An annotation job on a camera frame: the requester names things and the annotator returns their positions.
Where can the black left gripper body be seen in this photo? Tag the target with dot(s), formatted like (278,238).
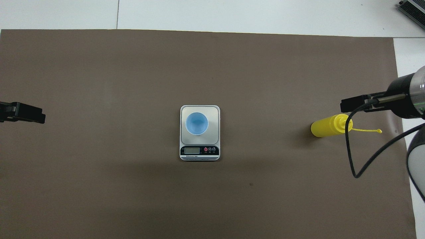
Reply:
(4,111)

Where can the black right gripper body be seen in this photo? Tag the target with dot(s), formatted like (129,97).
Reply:
(403,106)

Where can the yellow squeeze bottle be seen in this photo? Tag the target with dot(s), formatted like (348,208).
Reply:
(327,127)

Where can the light blue plastic cup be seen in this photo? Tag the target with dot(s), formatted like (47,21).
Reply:
(197,123)

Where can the silver digital kitchen scale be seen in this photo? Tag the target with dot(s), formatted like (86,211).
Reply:
(214,114)

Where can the grey finned metal device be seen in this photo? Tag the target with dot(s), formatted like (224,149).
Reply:
(415,10)

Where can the brown table mat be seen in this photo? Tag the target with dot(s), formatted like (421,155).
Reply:
(199,66)

